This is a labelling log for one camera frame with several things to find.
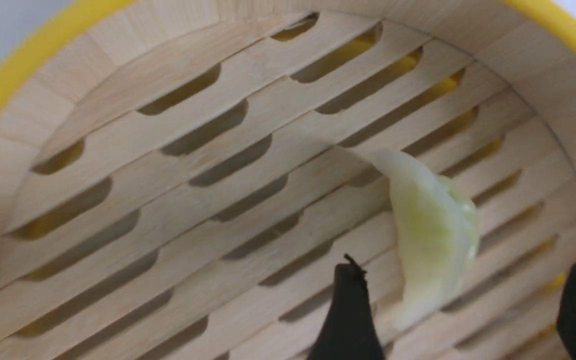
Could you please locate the wooden steamer tray yellow rim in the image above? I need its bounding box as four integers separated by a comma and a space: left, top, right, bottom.
0, 0, 576, 360

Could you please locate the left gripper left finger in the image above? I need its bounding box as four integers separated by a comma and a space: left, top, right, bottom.
307, 254, 386, 360

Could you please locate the greenish dumpling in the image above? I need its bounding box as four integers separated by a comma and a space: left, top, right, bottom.
368, 149, 480, 331

